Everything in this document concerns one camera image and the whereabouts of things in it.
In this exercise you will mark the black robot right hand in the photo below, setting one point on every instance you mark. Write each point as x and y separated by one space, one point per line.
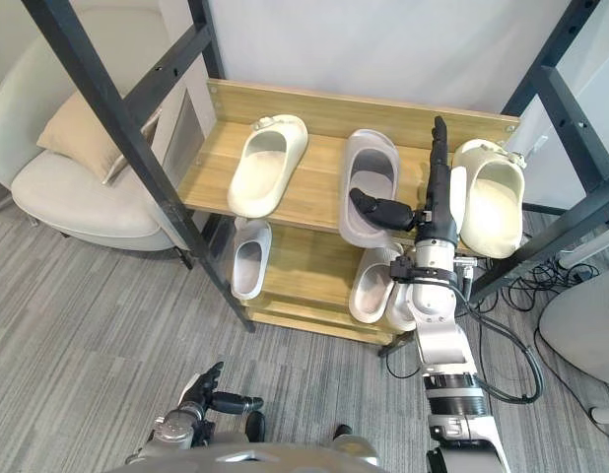
435 217

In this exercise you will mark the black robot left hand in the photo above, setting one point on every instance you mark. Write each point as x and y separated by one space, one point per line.
230 401

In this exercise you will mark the grey slide slipper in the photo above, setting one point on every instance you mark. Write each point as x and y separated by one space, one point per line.
371 148
250 266

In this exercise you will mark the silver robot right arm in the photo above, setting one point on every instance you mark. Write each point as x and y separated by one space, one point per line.
445 340

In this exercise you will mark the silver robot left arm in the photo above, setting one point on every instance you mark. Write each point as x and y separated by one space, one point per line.
174 431

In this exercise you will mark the wide wooden rack shelf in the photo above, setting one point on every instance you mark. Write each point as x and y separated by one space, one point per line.
319 167

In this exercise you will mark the narrow wooden rack shelf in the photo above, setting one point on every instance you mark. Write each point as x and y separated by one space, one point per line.
309 276

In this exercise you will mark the dark robot left foot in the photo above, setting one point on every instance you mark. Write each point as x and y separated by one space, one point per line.
256 426

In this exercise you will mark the dark robot foot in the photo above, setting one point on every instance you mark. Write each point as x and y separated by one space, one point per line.
256 426
342 431

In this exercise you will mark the cream slide slipper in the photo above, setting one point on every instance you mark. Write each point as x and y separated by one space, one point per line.
265 172
494 207

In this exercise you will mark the silver robot torso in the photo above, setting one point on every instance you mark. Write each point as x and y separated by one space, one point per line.
285 455

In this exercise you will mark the white slide slipper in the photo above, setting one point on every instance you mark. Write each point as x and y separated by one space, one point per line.
371 290
397 310

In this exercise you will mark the dark robot right foot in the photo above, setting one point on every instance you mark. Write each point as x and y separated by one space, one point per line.
342 431

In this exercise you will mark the white floor bar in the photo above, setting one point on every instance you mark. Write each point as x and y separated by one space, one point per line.
592 253

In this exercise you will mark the white rounded chair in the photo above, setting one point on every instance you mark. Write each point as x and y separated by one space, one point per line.
585 330

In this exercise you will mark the light grey armchair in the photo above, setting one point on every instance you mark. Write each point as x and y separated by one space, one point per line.
78 207

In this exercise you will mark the white furniture base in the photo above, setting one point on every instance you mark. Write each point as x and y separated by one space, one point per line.
607 411

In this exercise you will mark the beige cushion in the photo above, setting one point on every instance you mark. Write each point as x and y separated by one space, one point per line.
83 133

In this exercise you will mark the black metal rack frame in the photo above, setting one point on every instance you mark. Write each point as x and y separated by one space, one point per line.
112 98

